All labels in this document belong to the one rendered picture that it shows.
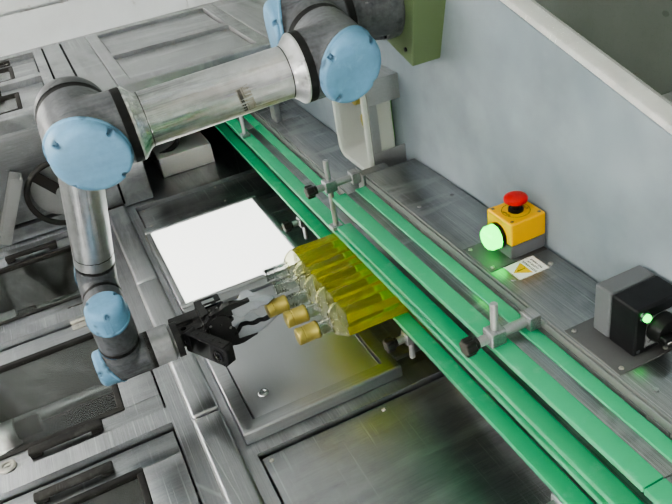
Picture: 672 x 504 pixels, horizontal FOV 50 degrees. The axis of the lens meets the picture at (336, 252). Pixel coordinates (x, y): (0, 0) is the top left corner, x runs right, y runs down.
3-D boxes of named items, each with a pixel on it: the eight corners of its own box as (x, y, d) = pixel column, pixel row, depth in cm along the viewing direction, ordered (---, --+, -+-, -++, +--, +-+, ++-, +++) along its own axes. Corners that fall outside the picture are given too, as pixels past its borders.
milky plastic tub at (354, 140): (371, 142, 179) (339, 153, 176) (359, 53, 166) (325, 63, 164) (405, 167, 165) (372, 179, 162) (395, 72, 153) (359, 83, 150)
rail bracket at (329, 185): (361, 214, 164) (311, 233, 160) (351, 147, 155) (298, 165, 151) (367, 220, 162) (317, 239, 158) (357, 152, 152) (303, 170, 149)
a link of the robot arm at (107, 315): (73, 286, 133) (91, 325, 141) (85, 326, 126) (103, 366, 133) (115, 271, 136) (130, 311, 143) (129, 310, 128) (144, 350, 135)
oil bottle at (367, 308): (418, 289, 149) (325, 327, 143) (416, 267, 146) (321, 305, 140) (433, 302, 145) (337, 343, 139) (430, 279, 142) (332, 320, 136)
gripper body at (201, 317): (219, 290, 148) (163, 312, 145) (232, 311, 141) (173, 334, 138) (228, 320, 152) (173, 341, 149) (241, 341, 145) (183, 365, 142)
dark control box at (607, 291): (637, 306, 107) (592, 327, 105) (641, 262, 103) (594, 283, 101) (681, 336, 101) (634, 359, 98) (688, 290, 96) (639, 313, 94)
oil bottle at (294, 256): (368, 240, 168) (283, 273, 162) (364, 220, 165) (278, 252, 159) (379, 251, 163) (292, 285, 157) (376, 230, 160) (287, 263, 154)
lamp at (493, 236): (491, 240, 125) (476, 245, 125) (490, 217, 123) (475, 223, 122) (507, 251, 122) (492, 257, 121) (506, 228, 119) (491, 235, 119)
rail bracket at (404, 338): (441, 336, 148) (383, 361, 145) (438, 310, 145) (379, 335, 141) (451, 347, 145) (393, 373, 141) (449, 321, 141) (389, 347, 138)
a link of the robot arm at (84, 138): (346, -7, 122) (20, 94, 108) (388, 26, 111) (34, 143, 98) (352, 57, 130) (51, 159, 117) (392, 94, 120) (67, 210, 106)
